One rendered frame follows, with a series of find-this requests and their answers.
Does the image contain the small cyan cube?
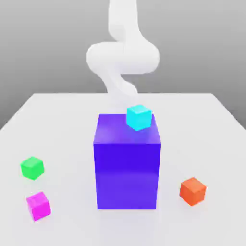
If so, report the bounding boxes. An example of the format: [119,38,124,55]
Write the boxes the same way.
[126,104,153,132]

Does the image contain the small orange cube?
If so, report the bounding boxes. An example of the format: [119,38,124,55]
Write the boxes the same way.
[179,177,207,207]

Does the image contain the small green cube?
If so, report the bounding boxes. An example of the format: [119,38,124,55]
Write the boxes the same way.
[20,156,45,181]

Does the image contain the small magenta cube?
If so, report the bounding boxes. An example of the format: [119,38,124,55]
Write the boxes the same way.
[25,191,52,222]

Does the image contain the large purple box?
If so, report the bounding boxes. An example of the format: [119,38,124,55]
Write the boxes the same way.
[93,113,161,210]

